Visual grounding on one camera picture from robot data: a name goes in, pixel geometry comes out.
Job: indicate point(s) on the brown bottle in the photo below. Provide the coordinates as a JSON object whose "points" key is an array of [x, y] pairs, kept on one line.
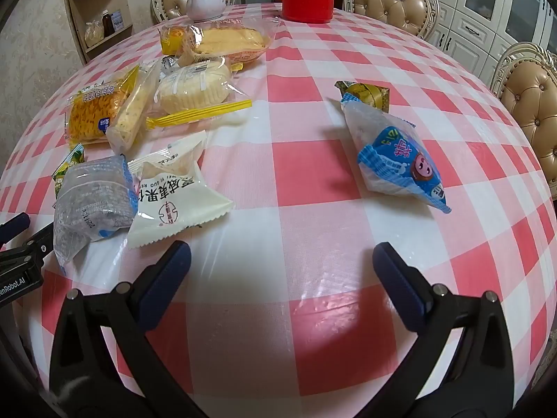
{"points": [[108, 24]]}

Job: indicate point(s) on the blue white box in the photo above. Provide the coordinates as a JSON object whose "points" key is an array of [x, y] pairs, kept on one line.
{"points": [[116, 21]]}

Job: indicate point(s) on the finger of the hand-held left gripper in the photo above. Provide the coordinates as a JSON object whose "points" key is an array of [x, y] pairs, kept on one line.
{"points": [[39, 241], [13, 226]]}

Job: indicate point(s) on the white cabinet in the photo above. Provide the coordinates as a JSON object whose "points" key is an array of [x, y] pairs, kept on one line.
{"points": [[487, 4]]}

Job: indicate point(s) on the long clear biscuit stick packet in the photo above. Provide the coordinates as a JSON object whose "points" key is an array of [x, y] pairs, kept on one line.
{"points": [[128, 113]]}

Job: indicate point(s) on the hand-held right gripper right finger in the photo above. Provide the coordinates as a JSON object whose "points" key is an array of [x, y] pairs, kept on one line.
{"points": [[398, 283]]}

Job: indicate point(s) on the orange crispy noodle packet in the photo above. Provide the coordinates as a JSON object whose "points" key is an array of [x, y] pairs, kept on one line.
{"points": [[89, 113]]}

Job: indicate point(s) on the clear blue-edged snack packet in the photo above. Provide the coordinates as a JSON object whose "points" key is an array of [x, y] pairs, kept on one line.
{"points": [[93, 200]]}

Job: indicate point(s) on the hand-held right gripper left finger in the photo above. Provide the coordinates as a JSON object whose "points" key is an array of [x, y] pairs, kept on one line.
{"points": [[167, 278]]}

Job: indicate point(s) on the small yellow green packet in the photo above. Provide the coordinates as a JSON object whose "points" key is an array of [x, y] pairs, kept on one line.
{"points": [[367, 93]]}

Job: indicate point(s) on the yellow floss bread packet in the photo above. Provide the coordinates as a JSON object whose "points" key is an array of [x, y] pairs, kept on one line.
{"points": [[172, 39]]}

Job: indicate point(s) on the clear bag of snacks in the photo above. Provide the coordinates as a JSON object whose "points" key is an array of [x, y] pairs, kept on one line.
{"points": [[93, 35]]}

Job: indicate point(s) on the white pastry packet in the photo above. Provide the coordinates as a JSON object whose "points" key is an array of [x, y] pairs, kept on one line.
{"points": [[174, 200]]}

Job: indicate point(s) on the sponge cake slice packet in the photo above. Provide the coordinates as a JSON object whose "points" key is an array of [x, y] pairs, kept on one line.
{"points": [[230, 41]]}

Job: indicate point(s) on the small green white snack packet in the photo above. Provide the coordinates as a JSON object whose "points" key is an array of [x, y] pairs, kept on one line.
{"points": [[65, 170]]}

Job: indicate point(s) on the round white cake packet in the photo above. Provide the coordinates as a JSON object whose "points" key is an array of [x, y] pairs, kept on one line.
{"points": [[191, 87]]}

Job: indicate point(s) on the blue rice cracker packet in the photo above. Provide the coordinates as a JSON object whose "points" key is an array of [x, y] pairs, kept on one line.
{"points": [[391, 156]]}

